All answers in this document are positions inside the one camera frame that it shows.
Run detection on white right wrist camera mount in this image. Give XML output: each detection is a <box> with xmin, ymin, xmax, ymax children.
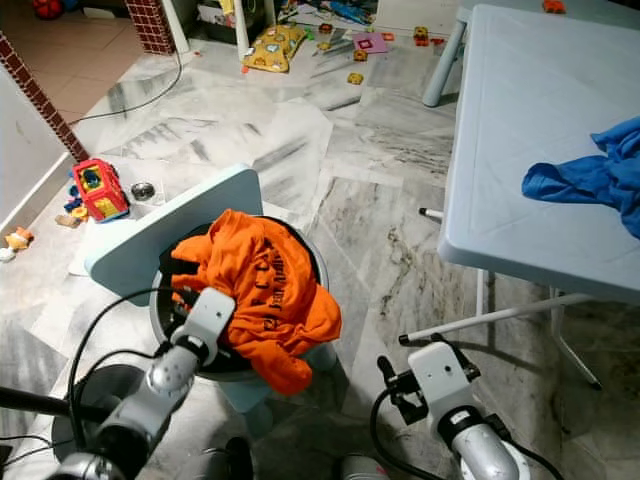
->
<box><xmin>405</xmin><ymin>340</ymin><xmax>476</xmax><ymax>416</ymax></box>

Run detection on orange shirt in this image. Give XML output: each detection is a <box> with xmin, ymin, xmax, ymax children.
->
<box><xmin>170</xmin><ymin>208</ymin><xmax>343</xmax><ymax>396</ymax></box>

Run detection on grey robot right leg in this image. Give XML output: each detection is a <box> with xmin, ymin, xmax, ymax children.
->
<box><xmin>335</xmin><ymin>455</ymin><xmax>401</xmax><ymax>480</ymax></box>

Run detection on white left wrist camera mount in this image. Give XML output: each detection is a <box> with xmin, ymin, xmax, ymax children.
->
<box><xmin>178</xmin><ymin>288</ymin><xmax>236</xmax><ymax>346</ymax></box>

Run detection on red toy car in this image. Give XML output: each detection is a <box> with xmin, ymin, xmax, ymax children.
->
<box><xmin>72</xmin><ymin>158</ymin><xmax>131</xmax><ymax>223</ymax></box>

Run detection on black floor cable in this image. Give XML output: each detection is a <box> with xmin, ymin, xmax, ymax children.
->
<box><xmin>72</xmin><ymin>50</ymin><xmax>186</xmax><ymax>126</ymax></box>

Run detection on pale blue folding table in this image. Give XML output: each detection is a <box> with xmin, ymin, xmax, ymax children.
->
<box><xmin>400</xmin><ymin>3</ymin><xmax>640</xmax><ymax>391</ymax></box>

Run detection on small orange toy figure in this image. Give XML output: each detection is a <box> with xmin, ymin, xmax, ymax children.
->
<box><xmin>2</xmin><ymin>226</ymin><xmax>36</xmax><ymax>263</ymax></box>

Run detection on short black left arm cable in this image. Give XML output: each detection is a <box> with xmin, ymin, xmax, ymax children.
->
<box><xmin>65</xmin><ymin>345</ymin><xmax>156</xmax><ymax>401</ymax></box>

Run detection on grey robot leg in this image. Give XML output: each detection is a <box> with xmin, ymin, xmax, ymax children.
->
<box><xmin>335</xmin><ymin>455</ymin><xmax>401</xmax><ymax>480</ymax></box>
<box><xmin>190</xmin><ymin>437</ymin><xmax>256</xmax><ymax>480</ymax></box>

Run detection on grey robot left leg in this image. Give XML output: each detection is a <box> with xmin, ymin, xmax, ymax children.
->
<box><xmin>190</xmin><ymin>437</ymin><xmax>256</xmax><ymax>480</ymax></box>

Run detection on yellow toy cushion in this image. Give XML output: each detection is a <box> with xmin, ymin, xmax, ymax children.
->
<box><xmin>242</xmin><ymin>25</ymin><xmax>309</xmax><ymax>76</ymax></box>

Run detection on white paper sheet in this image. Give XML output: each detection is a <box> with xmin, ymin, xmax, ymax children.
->
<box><xmin>65</xmin><ymin>230</ymin><xmax>106</xmax><ymax>279</ymax></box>

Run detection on blue garment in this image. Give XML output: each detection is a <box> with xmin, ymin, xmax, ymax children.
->
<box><xmin>520</xmin><ymin>115</ymin><xmax>640</xmax><ymax>241</ymax></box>

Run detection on pale blue kid table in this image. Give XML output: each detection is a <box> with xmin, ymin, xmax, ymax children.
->
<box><xmin>420</xmin><ymin>0</ymin><xmax>640</xmax><ymax>109</ymax></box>

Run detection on red ball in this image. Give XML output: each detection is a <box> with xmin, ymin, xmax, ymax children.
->
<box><xmin>32</xmin><ymin>0</ymin><xmax>63</xmax><ymax>21</ymax></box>

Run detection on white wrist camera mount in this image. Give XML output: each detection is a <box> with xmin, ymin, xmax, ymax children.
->
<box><xmin>405</xmin><ymin>340</ymin><xmax>476</xmax><ymax>416</ymax></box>
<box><xmin>178</xmin><ymin>288</ymin><xmax>236</xmax><ymax>346</ymax></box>

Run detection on pink toy tile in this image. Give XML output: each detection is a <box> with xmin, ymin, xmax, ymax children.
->
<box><xmin>352</xmin><ymin>30</ymin><xmax>391</xmax><ymax>56</ymax></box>

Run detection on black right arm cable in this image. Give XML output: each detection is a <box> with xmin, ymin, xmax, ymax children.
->
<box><xmin>368</xmin><ymin>385</ymin><xmax>566</xmax><ymax>480</ymax></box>

